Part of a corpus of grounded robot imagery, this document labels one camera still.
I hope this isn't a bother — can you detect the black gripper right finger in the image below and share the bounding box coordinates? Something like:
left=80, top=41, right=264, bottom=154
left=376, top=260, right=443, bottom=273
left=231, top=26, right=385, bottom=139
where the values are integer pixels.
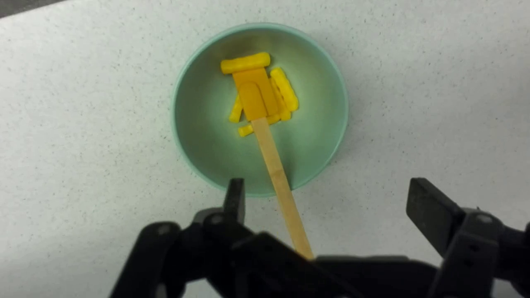
left=406, top=175, right=530, bottom=298

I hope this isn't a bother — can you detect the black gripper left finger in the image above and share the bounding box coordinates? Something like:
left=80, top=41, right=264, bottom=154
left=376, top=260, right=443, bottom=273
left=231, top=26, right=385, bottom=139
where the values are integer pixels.
left=110, top=177, right=355, bottom=298

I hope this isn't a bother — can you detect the wooden spatula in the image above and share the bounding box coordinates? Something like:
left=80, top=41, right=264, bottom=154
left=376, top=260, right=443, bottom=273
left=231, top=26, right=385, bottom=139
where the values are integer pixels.
left=231, top=66, right=317, bottom=262

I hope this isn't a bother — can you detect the light blue-green bowl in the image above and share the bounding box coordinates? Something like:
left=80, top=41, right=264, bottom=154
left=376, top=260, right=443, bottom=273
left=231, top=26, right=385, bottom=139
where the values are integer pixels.
left=173, top=22, right=352, bottom=197

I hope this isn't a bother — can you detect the short yellow food stick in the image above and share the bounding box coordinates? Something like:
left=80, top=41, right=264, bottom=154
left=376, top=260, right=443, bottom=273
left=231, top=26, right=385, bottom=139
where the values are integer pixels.
left=227, top=96, right=246, bottom=124

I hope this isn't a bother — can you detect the wide ridged yellow food piece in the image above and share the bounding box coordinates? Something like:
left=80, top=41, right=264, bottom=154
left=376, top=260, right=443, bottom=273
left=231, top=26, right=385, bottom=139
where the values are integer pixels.
left=269, top=66, right=302, bottom=114

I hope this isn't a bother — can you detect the long yellow food stick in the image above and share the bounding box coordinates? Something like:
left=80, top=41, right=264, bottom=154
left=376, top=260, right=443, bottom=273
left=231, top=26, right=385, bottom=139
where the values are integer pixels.
left=219, top=51, right=274, bottom=76

